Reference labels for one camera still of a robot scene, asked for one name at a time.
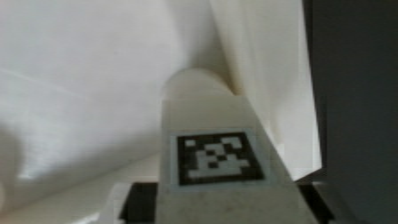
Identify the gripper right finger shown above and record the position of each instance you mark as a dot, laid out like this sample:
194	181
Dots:
316	203

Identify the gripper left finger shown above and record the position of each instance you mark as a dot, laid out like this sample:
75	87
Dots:
137	212

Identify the white table leg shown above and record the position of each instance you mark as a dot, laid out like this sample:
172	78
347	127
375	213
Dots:
224	181

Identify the white square tabletop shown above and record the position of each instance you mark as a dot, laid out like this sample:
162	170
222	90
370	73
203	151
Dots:
91	52

